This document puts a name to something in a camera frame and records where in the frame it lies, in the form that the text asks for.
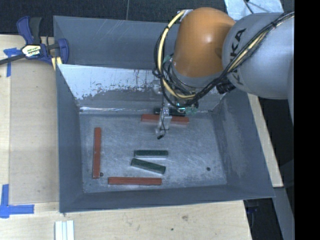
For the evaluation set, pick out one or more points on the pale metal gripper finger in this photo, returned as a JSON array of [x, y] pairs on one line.
[[159, 127], [168, 122]]

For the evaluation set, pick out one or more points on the red-brown flat block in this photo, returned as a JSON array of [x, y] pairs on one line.
[[148, 118], [97, 151], [135, 181]]

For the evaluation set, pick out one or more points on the dark green flat block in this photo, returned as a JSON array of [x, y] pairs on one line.
[[178, 112], [151, 153], [148, 166]]

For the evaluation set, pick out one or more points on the grey metal bin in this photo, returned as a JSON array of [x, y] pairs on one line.
[[190, 149]]

